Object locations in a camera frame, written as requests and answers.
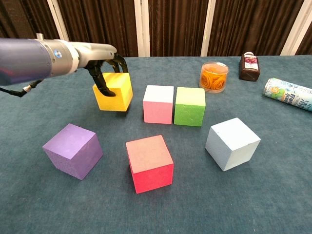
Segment pink foam cube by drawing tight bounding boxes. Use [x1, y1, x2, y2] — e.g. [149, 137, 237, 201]
[142, 85, 175, 125]

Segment green foam cube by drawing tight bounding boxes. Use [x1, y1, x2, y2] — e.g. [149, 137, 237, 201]
[174, 86, 206, 127]

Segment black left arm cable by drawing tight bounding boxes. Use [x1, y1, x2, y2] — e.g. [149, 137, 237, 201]
[0, 79, 43, 98]

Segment dark juice bottle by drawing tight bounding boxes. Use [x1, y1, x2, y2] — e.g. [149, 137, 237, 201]
[238, 52, 261, 82]

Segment printed drink can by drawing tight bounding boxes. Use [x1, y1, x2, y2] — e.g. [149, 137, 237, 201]
[262, 78, 312, 112]

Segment purple foam cube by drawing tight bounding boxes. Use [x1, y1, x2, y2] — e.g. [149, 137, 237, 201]
[42, 123, 104, 181]

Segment brown pleated curtain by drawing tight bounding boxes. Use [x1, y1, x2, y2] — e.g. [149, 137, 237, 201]
[0, 0, 312, 61]

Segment light blue foam cube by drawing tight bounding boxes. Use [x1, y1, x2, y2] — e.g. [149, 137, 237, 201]
[205, 117, 261, 172]

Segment yellow foam cube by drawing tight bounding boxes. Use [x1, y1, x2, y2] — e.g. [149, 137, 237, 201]
[92, 72, 134, 113]

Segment red foam cube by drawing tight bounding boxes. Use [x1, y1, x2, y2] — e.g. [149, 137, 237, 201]
[125, 135, 175, 195]

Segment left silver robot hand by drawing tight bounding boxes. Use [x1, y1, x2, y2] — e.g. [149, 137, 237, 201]
[73, 41, 130, 98]

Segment teal table cloth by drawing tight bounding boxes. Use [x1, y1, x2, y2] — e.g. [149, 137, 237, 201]
[0, 55, 312, 234]

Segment clear jar of rubber bands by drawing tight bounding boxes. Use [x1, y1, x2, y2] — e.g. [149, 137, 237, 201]
[198, 61, 230, 94]

